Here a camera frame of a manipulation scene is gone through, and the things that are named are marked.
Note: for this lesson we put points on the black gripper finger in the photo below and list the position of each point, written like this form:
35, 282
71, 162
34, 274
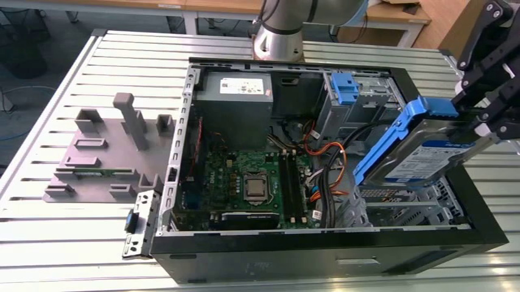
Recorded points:
487, 21
504, 118

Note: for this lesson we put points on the hard disk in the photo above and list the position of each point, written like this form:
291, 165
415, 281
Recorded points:
423, 158

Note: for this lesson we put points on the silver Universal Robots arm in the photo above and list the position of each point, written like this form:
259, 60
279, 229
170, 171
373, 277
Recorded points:
280, 39

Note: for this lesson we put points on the wooden cabinet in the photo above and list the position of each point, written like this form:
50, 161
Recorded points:
447, 30

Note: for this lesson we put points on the small wooden top desk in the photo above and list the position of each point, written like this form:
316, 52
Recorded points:
386, 15

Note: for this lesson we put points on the silver optical drive bay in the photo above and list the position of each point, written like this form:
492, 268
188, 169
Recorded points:
357, 112

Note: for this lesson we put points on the blue plastic bay latch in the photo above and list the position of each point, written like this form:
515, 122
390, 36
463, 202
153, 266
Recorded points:
343, 88

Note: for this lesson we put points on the green motherboard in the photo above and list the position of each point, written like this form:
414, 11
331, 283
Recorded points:
260, 158

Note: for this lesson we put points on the silver CPU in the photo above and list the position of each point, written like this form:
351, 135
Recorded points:
257, 186

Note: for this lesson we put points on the CPU socket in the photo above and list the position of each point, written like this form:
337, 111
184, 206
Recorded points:
256, 200

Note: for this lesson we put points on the grey power supply unit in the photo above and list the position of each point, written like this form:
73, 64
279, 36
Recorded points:
232, 121

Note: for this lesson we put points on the black graphics card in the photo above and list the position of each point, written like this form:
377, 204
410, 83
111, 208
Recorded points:
248, 219

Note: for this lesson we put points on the black open PC case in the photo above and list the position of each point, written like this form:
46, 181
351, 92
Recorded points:
284, 261

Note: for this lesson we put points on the long wooden top desk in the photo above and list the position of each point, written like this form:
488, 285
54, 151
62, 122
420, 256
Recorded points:
122, 3

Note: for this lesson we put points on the grey parts rack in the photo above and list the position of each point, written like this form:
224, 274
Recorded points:
114, 158

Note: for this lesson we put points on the blue VGA port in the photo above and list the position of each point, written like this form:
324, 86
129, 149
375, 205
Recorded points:
132, 222

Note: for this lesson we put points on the green RAM stick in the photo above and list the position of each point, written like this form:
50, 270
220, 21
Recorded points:
102, 174

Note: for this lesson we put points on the black office chair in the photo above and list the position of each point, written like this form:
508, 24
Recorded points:
25, 57

